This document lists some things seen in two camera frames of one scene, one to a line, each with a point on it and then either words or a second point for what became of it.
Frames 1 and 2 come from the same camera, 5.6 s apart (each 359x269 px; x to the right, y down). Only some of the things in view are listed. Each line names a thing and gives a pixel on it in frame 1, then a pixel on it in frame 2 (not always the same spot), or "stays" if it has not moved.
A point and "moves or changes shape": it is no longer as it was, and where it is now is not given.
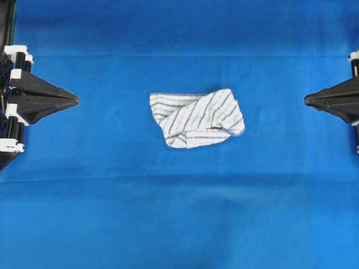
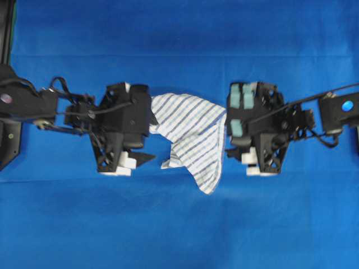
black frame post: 8,15 stays
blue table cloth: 98,186 stays
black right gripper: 348,110 → 277,123
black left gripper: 15,61 → 105,120
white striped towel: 192,120 moves or changes shape
